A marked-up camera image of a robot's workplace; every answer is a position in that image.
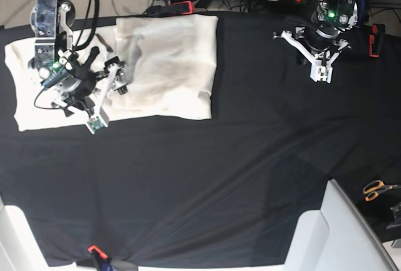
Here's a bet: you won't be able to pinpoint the orange black clamp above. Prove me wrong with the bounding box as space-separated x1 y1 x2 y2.
368 24 386 58
88 245 138 271
145 1 195 18

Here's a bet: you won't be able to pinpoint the orange black clamp top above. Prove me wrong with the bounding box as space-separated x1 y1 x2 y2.
145 1 195 18

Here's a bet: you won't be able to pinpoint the white base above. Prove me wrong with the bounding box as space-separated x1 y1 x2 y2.
1 202 77 270
283 179 401 271

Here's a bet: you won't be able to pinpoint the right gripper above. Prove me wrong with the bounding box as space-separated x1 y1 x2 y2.
50 47 128 116

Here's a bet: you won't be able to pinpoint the cream white T-shirt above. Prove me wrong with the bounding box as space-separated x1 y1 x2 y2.
4 14 218 131

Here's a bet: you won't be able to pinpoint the black device right edge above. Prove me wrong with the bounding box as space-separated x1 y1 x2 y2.
386 202 401 230

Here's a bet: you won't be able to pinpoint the black table cloth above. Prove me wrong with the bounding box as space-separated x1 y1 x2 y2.
1 12 400 268

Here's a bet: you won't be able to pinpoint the orange handled scissors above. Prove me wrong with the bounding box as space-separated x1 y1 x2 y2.
363 180 400 202

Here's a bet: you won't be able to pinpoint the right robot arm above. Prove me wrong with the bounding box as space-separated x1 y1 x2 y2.
29 0 128 117

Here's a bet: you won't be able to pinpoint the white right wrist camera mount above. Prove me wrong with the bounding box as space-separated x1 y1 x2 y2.
49 63 123 135

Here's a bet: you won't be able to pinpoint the orange black clamp right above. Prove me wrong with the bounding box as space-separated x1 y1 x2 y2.
368 24 386 58

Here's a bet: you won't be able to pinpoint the orange black clamp bottom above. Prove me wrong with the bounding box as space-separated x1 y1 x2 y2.
88 245 138 271

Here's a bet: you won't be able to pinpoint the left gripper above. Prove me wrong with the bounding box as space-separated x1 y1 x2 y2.
303 26 339 53

